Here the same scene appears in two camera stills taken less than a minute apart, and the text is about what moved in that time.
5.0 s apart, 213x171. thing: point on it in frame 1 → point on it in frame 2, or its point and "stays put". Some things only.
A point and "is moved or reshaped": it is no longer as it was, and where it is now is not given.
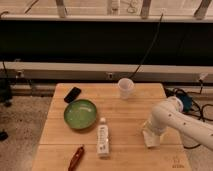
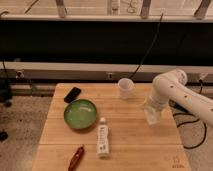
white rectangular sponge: (151, 139) is moved or reshaped
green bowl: (80, 114) stays put
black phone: (72, 94) stays put
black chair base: (5, 88) stays put
